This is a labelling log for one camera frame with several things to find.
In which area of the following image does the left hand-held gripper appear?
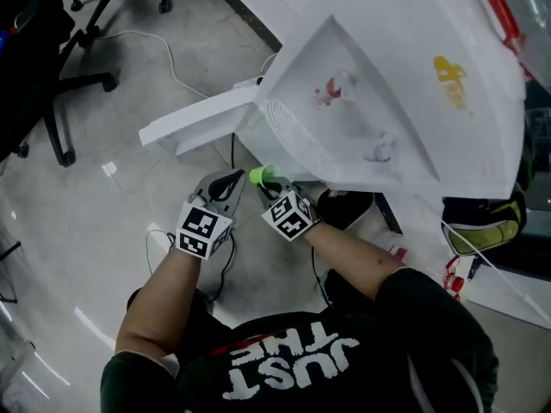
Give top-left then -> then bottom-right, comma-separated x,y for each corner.
175,169 -> 248,261

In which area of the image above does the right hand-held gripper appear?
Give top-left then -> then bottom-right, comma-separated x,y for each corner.
256,176 -> 322,243

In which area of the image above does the green cup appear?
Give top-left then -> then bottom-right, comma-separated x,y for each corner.
248,164 -> 282,188

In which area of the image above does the white cabinet door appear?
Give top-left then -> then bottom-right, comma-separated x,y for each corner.
138,85 -> 260,157

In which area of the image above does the white water dispenser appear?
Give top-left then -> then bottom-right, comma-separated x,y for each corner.
235,0 -> 528,201

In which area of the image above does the person's left forearm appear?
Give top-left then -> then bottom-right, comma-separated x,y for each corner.
115,245 -> 203,357

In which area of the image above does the person's right forearm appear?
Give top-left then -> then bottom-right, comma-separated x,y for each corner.
300,220 -> 409,301

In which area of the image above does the white drip tray grille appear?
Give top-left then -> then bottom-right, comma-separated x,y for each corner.
257,97 -> 333,176

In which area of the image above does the person's black shoe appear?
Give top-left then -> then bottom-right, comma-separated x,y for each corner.
315,188 -> 375,231

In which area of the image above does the blue dispenser tap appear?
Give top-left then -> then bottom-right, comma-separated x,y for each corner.
362,132 -> 399,164

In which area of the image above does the red dispenser tap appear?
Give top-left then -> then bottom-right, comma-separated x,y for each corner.
313,70 -> 359,108

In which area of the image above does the black metal bar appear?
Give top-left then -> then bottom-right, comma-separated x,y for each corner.
373,193 -> 405,235

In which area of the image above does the person's torso black printed shirt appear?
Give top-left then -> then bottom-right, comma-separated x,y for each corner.
99,267 -> 501,413

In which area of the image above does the black yellow-green backpack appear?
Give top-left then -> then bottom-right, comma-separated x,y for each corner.
440,182 -> 529,257

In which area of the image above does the white board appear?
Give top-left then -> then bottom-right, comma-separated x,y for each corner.
466,264 -> 551,331

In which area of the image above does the clear water jug red label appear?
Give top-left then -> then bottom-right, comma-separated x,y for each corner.
467,0 -> 551,83

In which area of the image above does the thin black cable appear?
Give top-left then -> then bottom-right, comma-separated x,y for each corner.
310,247 -> 336,312
145,229 -> 176,275

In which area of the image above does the white floor cable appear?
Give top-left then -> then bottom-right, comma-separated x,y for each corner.
95,29 -> 210,99

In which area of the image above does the red lanyard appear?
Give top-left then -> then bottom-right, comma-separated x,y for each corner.
442,255 -> 467,303

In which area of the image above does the black metal frame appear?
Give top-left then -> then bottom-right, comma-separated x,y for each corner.
0,240 -> 23,305

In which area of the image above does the white cord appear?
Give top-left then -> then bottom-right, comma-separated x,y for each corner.
441,220 -> 551,314

